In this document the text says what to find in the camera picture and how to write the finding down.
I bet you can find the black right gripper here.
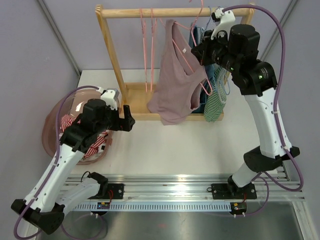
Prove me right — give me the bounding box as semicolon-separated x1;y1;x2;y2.
192;29;240;75

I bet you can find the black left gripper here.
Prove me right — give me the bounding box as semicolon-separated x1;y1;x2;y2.
95;103;135;135

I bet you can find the pink wire hanger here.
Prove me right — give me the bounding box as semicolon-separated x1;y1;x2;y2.
172;0;213;96
139;8;148;93
150;8;158;92

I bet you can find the mauve pink tank top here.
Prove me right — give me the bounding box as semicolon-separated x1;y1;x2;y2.
147;19;207;125

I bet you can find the red white striped tank top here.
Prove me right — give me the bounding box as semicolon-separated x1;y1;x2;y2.
59;114;111;162

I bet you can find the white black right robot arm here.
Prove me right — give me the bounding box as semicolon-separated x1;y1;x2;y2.
191;24;300;199

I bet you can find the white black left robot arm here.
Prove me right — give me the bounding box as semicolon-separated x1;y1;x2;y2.
11;99;135;235

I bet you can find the blue tank top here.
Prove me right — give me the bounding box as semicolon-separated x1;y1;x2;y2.
188;25;216;114

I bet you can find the green white striped tank top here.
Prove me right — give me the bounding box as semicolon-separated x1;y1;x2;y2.
199;63;230;123

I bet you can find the wooden clothes rack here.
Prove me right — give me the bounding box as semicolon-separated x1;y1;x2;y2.
94;2;256;122

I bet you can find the pink translucent plastic basket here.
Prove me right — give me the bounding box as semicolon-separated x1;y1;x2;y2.
41;88;113;165

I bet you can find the blue wire hanger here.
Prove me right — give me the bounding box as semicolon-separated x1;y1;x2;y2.
214;6;231;98
200;6;213;34

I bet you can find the slotted white cable duct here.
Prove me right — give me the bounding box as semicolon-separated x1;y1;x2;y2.
73;201;231;212

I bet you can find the aluminium frame post right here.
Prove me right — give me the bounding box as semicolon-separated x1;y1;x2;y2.
250;0;299;76

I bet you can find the aluminium frame post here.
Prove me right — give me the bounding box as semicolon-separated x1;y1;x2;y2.
35;0;82;79
250;0;299;76

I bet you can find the aluminium frame post left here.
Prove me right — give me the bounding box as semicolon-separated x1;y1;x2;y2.
35;0;82;79

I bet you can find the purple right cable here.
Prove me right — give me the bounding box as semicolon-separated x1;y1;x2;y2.
221;4;304;216

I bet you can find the aluminium mounting rail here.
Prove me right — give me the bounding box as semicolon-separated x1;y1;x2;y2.
61;174;305;202

